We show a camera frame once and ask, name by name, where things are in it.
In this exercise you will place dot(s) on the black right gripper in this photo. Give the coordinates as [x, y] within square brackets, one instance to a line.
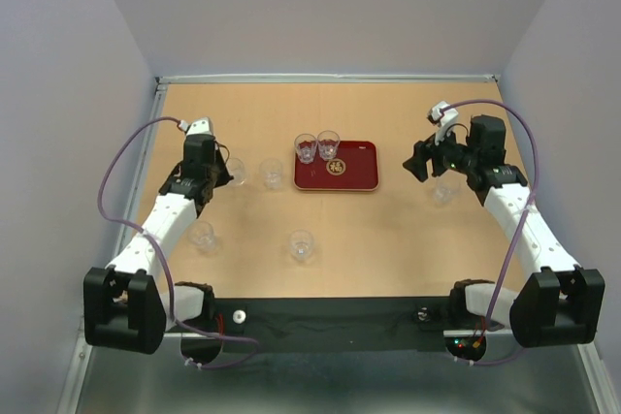
[424, 150]

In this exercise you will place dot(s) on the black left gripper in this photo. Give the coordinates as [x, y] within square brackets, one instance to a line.
[223, 177]

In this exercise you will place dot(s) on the clear faceted glass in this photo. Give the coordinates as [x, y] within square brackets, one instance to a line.
[202, 236]
[301, 246]
[236, 169]
[328, 143]
[271, 170]
[447, 188]
[305, 147]

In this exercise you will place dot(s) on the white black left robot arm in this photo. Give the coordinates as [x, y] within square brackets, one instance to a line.
[133, 301]

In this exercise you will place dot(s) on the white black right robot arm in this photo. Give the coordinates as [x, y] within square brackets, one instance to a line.
[560, 302]

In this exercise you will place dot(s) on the red lacquer tray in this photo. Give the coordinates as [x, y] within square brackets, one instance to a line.
[354, 169]

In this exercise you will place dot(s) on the white round knob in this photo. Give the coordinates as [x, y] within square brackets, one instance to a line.
[239, 317]

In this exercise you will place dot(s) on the black base cloth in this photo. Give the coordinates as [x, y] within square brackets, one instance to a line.
[304, 325]

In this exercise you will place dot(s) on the metal front plate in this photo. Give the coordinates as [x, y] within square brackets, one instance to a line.
[550, 380]

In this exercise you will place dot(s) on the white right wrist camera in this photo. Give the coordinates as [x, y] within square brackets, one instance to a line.
[444, 117]

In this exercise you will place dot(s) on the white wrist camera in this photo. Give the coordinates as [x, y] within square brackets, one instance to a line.
[200, 127]
[444, 117]

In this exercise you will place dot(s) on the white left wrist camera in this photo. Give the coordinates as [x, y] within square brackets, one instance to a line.
[200, 127]

